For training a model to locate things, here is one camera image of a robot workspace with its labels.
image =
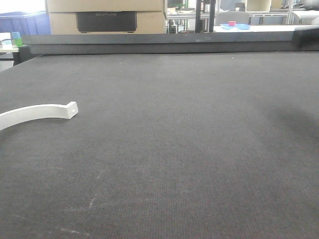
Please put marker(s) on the white curved PVC pipe piece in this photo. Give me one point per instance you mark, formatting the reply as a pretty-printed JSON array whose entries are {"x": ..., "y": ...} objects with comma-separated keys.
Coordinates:
[{"x": 46, "y": 111}]

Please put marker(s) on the flat blue tray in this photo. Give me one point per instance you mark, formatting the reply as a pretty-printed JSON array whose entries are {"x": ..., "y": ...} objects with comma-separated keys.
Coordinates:
[{"x": 238, "y": 26}]

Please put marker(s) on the small pink cube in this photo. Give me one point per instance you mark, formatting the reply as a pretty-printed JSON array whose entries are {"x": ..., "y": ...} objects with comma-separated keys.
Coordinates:
[{"x": 231, "y": 23}]

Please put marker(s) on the large cardboard box with black label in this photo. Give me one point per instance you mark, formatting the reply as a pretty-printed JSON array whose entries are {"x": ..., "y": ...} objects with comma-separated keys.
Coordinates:
[{"x": 107, "y": 16}]

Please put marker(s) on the green and blue cup stack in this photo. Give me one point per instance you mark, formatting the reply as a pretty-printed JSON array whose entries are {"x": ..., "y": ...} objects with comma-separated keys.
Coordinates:
[{"x": 17, "y": 39}]

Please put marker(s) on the blue plastic crate far left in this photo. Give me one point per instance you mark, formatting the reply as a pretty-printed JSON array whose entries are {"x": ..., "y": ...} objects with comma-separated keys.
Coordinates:
[{"x": 26, "y": 23}]

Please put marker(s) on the black raised table edge board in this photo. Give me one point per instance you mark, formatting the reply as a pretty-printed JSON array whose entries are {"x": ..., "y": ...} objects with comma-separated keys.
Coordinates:
[{"x": 301, "y": 39}]

